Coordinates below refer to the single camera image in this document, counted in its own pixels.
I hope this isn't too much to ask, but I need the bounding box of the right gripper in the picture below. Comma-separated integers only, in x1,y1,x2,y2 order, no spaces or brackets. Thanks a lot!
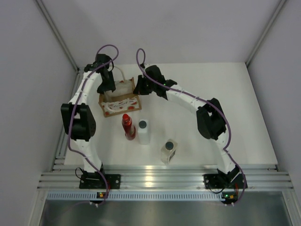
133,76,156,96

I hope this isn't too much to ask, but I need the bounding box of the burlap watermelon canvas bag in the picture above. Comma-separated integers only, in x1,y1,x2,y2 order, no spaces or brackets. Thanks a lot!
99,66,142,117

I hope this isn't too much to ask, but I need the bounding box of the white bottle grey cap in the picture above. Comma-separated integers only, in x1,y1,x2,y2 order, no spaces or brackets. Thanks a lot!
137,120,150,145

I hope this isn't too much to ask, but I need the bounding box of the red liquid bottle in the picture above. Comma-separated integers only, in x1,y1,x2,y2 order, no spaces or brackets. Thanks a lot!
122,113,136,140

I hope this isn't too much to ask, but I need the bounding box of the clear square bottle black label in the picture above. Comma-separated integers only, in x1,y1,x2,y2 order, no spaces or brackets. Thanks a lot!
161,139,177,164

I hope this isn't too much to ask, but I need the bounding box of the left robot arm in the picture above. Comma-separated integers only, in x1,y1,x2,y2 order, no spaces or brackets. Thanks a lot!
61,54,116,190

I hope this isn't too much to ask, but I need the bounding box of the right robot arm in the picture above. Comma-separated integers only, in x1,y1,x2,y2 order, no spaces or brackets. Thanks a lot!
134,64,242,189

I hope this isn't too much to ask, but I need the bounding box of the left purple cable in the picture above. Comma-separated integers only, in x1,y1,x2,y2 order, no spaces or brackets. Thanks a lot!
67,44,119,209

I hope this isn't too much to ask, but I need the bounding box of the purple cable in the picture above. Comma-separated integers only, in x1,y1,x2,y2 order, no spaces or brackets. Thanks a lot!
136,48,247,205
67,44,119,209

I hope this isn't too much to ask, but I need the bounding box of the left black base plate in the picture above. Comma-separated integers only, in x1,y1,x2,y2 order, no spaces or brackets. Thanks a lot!
105,174,121,190

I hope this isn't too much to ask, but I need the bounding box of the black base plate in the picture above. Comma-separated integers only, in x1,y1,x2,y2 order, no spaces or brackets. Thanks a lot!
204,174,221,189
105,174,121,190

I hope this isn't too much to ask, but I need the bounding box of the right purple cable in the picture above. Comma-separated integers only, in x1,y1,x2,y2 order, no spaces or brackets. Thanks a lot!
136,48,247,205

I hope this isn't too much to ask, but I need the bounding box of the aluminium mounting rail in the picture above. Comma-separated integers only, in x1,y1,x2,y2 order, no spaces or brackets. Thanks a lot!
38,165,293,191

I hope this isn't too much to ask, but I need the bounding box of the left aluminium frame post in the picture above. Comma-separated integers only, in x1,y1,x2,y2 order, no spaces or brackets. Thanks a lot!
33,0,79,72

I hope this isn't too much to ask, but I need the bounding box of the aluminium frame post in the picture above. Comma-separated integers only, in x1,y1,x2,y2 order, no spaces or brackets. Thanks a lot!
245,0,289,68
33,0,79,72

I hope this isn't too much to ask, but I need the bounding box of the slotted cable duct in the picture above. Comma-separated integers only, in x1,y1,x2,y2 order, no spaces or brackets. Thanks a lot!
46,191,234,201

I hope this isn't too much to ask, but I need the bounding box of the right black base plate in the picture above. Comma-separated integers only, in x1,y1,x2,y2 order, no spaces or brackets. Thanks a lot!
204,174,221,189

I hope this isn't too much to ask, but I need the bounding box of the right aluminium frame post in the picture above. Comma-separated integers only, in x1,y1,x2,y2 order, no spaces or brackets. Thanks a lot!
245,0,289,68

